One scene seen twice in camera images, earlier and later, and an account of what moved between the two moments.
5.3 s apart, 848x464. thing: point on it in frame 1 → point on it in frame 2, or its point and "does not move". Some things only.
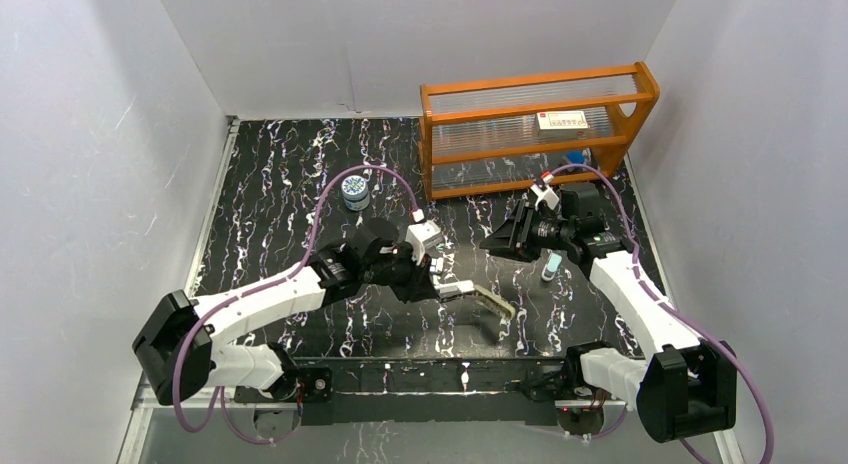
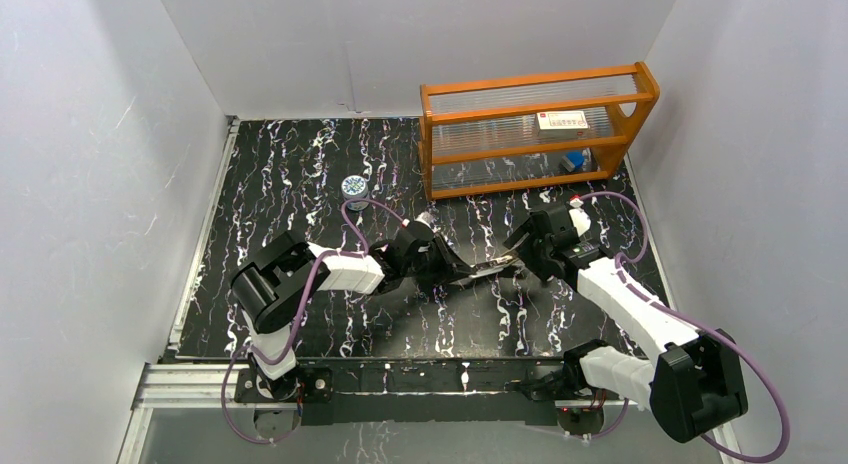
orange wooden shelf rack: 478,137 does not move
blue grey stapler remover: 574,157 does not move
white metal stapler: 459,289 → 498,264
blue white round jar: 355,192 does not move
